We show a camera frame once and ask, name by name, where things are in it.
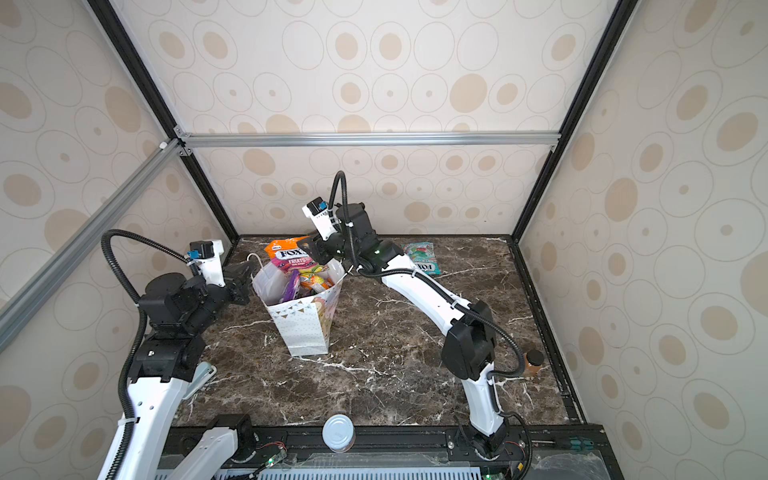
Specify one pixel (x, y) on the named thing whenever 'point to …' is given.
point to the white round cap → (338, 432)
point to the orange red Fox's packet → (287, 255)
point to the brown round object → (533, 360)
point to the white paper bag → (305, 322)
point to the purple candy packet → (291, 287)
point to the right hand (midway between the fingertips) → (304, 239)
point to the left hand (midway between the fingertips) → (257, 260)
